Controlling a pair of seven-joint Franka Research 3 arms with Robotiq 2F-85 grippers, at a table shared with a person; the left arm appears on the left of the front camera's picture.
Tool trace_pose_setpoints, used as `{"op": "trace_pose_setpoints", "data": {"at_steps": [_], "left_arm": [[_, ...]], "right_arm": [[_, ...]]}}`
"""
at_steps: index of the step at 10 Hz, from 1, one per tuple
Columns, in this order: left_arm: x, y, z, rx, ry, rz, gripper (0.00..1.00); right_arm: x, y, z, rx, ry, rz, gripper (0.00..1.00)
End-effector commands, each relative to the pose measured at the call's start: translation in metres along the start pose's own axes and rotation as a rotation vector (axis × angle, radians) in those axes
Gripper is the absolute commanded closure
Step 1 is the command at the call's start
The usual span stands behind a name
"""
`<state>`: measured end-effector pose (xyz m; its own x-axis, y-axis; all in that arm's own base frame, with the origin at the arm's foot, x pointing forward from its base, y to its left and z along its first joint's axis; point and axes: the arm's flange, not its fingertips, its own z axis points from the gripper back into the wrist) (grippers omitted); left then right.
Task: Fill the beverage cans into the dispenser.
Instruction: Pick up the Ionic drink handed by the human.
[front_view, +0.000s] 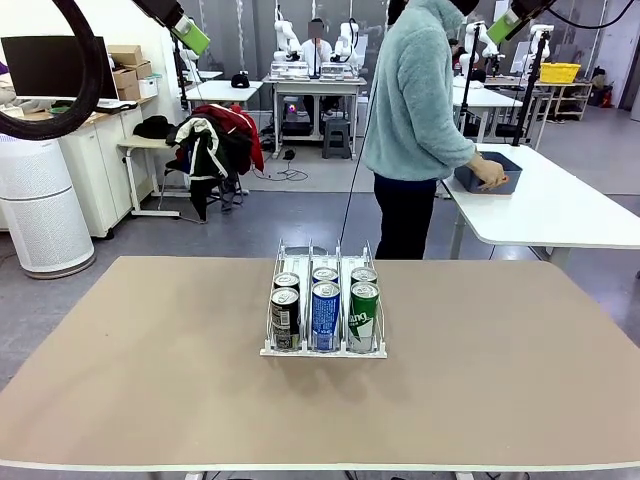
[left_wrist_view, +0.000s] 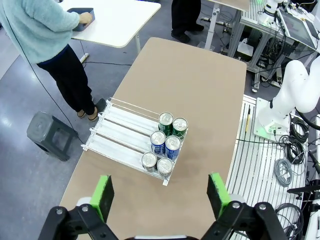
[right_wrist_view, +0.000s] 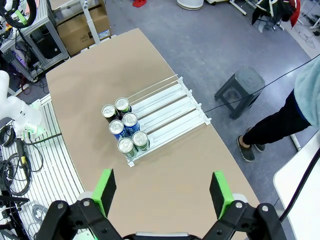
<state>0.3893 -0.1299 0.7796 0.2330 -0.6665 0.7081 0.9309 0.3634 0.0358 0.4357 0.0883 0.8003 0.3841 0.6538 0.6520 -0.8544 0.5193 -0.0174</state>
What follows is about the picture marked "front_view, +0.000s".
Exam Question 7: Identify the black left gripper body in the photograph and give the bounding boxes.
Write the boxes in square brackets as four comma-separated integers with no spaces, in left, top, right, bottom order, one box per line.
[132,0,184,29]

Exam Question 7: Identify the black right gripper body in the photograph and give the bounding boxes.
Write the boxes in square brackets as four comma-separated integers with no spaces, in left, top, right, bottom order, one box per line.
[505,0,556,39]

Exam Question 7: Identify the blue plastic bin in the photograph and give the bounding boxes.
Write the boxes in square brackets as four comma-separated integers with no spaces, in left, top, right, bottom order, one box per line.
[453,152,524,196]

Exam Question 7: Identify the person right forearm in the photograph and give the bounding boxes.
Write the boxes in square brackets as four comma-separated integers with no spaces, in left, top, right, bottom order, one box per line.
[429,119,484,174]

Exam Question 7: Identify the black beverage can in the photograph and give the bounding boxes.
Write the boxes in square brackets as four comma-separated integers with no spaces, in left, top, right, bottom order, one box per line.
[270,287,301,350]
[273,271,301,294]

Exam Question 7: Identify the white can dispenser rack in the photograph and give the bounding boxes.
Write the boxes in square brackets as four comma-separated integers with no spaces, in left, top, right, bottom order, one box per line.
[259,238,389,359]

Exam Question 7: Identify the person right hand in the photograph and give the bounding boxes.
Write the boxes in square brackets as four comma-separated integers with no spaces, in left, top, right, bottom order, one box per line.
[469,152,510,194]

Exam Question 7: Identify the white background table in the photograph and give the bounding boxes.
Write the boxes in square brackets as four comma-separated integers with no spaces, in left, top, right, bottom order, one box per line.
[449,84,524,146]
[184,79,265,109]

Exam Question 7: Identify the black tripod stand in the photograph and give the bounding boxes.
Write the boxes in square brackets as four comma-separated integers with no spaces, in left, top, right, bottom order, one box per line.
[457,24,482,136]
[509,29,549,147]

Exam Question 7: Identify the yellow plastic crate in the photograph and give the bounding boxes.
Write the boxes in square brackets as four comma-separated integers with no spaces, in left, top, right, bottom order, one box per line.
[539,62,583,84]

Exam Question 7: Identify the red jacket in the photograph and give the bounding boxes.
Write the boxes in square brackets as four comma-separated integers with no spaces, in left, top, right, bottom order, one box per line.
[192,103,265,175]

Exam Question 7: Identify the white parts tray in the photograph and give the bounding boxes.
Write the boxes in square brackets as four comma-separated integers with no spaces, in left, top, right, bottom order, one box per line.
[269,60,309,80]
[319,60,357,80]

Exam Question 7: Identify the wooden shelf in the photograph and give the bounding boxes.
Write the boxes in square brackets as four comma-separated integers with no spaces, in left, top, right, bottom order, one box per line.
[534,79,594,121]

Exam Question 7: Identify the person light green fleece torso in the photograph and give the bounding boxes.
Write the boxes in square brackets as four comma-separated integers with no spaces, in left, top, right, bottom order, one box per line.
[363,0,484,182]

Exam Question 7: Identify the black and white jacket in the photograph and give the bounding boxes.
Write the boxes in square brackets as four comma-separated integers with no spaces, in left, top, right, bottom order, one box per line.
[164,114,254,224]

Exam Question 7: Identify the small rolling side table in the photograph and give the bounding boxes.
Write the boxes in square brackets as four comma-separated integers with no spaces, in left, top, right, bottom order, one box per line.
[117,137,181,220]

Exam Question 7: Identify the seated person white shirt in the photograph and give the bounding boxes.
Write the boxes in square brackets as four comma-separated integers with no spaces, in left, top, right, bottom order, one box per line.
[298,18,334,66]

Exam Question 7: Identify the grey background work table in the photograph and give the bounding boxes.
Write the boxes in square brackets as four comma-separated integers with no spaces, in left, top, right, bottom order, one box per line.
[262,74,369,160]

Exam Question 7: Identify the black computer monitor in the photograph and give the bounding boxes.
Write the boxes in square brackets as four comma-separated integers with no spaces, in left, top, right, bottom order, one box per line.
[0,35,120,101]

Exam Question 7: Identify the black computer tower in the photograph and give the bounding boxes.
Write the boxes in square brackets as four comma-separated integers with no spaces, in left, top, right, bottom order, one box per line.
[282,97,314,136]

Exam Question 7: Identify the white cabinet desk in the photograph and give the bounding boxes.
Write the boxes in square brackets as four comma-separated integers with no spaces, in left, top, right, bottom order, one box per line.
[54,97,161,239]

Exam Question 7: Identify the grey plastic stool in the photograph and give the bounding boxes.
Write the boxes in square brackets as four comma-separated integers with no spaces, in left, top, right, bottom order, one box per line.
[322,118,353,160]

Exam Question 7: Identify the large white side table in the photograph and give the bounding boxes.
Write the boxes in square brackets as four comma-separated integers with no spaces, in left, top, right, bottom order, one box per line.
[439,143,640,269]

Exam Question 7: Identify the person dark trousers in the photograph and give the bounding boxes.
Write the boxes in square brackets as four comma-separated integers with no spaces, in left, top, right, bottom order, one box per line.
[373,172,439,260]

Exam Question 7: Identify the white cylindrical air purifier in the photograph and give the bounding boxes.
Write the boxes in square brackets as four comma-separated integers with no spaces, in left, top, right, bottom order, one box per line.
[0,134,96,280]

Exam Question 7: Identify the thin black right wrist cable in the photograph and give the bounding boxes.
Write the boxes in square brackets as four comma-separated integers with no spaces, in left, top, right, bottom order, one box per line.
[542,2,640,30]

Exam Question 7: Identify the thick black left cable hose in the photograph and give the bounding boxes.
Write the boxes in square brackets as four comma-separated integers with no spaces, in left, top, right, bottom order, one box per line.
[0,0,112,136]

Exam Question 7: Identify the black floor cables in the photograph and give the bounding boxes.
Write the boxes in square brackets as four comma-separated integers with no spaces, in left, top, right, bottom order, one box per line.
[252,147,310,182]

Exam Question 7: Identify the thin black hanging cable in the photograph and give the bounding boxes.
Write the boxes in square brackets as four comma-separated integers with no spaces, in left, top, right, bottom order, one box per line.
[341,74,377,242]

